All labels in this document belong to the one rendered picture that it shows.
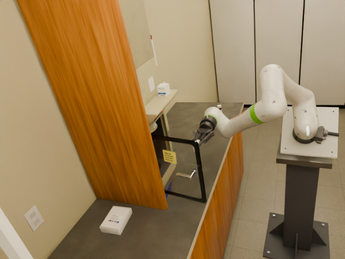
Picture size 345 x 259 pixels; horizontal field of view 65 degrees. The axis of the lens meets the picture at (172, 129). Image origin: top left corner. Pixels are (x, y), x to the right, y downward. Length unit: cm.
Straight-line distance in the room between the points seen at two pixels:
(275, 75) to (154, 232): 100
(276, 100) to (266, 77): 14
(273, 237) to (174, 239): 134
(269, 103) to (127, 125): 69
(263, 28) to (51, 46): 331
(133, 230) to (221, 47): 337
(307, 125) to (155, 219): 101
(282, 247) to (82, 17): 221
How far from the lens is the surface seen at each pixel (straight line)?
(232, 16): 427
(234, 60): 440
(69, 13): 128
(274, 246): 258
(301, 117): 174
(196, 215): 154
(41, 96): 150
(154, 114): 133
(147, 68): 148
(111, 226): 157
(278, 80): 143
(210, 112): 167
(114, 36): 117
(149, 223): 156
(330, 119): 201
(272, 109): 137
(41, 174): 154
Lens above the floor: 206
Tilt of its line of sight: 29 degrees down
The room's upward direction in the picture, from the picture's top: 11 degrees counter-clockwise
